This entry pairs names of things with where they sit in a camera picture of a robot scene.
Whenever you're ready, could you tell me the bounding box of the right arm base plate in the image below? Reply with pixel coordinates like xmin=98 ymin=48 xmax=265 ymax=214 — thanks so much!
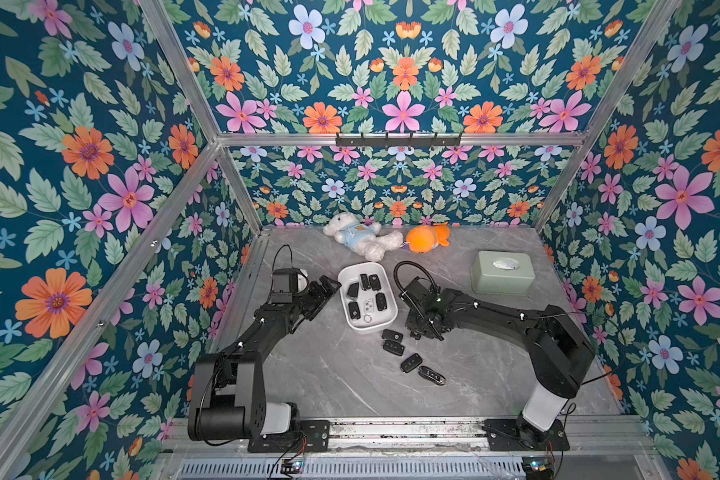
xmin=482 ymin=417 xmax=570 ymax=452

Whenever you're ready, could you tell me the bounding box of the black flip key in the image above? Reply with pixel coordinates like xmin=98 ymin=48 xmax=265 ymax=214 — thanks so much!
xmin=400 ymin=353 xmax=423 ymax=374

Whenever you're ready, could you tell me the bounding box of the white storage tray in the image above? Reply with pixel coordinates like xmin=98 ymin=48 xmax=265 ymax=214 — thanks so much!
xmin=338 ymin=262 xmax=399 ymax=334

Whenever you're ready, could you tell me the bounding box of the orange plush fish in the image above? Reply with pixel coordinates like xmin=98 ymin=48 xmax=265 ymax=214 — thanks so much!
xmin=403 ymin=224 xmax=450 ymax=253

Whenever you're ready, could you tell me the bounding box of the black chrome key lowest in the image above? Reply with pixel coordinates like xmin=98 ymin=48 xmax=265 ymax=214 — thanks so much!
xmin=417 ymin=365 xmax=446 ymax=386

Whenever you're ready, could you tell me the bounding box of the black car key top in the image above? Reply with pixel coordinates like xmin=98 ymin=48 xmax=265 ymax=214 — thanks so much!
xmin=360 ymin=274 xmax=371 ymax=291

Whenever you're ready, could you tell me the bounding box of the green tissue box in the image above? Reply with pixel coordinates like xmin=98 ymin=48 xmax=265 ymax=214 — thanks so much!
xmin=469 ymin=250 xmax=536 ymax=296

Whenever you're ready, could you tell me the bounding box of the black key pair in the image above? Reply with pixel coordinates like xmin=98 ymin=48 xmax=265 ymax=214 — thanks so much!
xmin=347 ymin=301 xmax=362 ymax=321
xmin=375 ymin=292 xmax=388 ymax=312

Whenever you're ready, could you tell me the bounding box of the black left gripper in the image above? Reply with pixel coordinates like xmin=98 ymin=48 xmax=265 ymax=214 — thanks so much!
xmin=289 ymin=275 xmax=341 ymax=319

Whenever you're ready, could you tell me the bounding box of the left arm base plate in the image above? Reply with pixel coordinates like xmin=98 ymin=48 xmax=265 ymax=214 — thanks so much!
xmin=247 ymin=420 xmax=331 ymax=453

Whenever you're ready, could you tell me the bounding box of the black wall hook rail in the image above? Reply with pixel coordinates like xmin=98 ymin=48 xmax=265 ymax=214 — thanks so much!
xmin=334 ymin=132 xmax=462 ymax=149

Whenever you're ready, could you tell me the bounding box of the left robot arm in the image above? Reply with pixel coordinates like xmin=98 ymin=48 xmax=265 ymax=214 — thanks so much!
xmin=187 ymin=267 xmax=342 ymax=446

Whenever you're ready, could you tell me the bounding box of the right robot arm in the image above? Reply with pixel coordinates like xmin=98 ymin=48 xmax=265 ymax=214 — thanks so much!
xmin=400 ymin=277 xmax=595 ymax=435

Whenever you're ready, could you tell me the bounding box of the white plush bear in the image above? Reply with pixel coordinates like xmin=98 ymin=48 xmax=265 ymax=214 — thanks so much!
xmin=323 ymin=212 xmax=404 ymax=262

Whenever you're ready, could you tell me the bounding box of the black shield-shaped car key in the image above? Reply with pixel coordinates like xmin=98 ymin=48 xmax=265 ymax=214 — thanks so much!
xmin=346 ymin=282 xmax=360 ymax=300

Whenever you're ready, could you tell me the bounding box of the white car key fob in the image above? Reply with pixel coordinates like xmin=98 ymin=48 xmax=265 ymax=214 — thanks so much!
xmin=363 ymin=299 xmax=374 ymax=318

